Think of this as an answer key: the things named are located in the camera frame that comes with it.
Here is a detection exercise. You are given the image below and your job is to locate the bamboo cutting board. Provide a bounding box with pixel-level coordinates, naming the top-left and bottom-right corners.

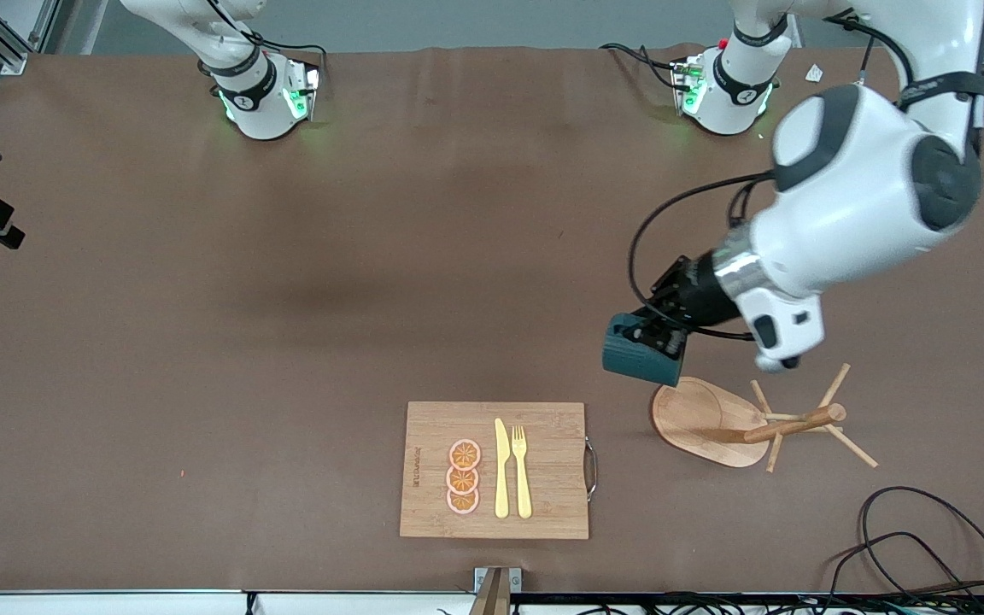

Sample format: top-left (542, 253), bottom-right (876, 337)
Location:
top-left (399, 401), bottom-right (600, 541)

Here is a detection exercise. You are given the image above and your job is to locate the looped black cable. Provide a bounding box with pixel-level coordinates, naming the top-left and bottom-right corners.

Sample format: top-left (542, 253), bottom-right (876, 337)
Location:
top-left (823, 485), bottom-right (984, 615)

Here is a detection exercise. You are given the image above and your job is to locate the yellow plastic fork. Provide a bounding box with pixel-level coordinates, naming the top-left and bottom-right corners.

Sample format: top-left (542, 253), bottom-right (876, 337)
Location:
top-left (512, 425), bottom-right (534, 519)

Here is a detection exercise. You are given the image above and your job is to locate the yellow plastic knife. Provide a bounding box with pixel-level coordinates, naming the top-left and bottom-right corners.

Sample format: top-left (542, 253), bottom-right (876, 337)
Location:
top-left (494, 418), bottom-right (512, 519)

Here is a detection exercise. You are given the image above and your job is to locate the black left base cable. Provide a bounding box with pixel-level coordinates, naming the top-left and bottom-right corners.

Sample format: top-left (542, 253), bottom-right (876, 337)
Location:
top-left (599, 43), bottom-right (682, 93)

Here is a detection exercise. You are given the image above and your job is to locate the black base cable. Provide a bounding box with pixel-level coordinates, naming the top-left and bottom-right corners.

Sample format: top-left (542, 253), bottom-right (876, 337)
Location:
top-left (599, 43), bottom-right (682, 93)
top-left (244, 32), bottom-right (328, 65)

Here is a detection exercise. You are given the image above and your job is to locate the wooden cup rack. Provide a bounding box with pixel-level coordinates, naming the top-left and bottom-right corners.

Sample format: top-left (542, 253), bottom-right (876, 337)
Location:
top-left (651, 363), bottom-right (879, 473)

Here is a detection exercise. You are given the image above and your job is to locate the dark teal cup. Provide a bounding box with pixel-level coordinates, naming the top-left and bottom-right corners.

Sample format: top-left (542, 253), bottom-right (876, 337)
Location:
top-left (601, 313), bottom-right (686, 388)

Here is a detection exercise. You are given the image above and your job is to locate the black right base cable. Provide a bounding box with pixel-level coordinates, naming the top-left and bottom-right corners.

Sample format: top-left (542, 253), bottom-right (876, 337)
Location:
top-left (244, 32), bottom-right (328, 65)

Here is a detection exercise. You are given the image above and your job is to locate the metal mount bracket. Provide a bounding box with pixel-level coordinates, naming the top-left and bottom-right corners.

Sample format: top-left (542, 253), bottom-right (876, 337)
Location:
top-left (468, 566), bottom-right (523, 615)

